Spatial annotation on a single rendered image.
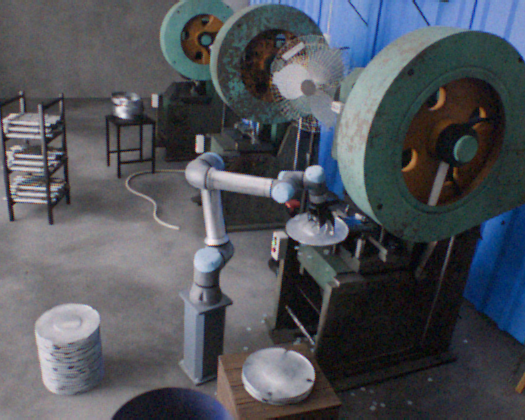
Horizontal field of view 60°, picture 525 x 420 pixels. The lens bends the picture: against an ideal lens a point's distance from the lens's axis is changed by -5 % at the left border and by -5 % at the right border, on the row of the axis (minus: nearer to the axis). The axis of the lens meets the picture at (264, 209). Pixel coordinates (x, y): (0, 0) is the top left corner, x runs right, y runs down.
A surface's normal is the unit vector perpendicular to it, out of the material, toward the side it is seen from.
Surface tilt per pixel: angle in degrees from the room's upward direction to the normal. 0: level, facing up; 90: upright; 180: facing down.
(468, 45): 90
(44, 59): 90
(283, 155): 90
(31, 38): 90
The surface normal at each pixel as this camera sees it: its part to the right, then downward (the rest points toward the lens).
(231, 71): 0.33, 0.41
